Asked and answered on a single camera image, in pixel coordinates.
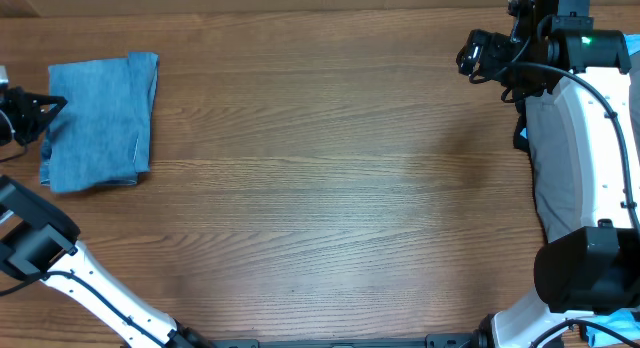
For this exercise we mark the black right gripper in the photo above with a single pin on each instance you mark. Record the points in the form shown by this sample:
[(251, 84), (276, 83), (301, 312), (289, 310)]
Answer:
[(494, 46)]

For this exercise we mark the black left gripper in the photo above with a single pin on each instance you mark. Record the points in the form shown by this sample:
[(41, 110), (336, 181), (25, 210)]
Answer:
[(24, 105)]

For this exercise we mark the light blue denim jeans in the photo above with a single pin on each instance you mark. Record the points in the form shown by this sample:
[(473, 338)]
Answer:
[(102, 137)]

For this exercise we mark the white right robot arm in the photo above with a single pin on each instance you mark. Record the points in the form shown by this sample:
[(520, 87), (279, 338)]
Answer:
[(593, 271)]

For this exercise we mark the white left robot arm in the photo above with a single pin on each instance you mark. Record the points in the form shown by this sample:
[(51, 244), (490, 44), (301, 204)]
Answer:
[(44, 247)]

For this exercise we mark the light blue folded garment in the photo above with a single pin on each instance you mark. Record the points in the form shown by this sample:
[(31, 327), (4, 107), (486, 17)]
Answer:
[(630, 43)]

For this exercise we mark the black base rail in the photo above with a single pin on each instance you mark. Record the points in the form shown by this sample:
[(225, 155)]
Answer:
[(439, 340)]

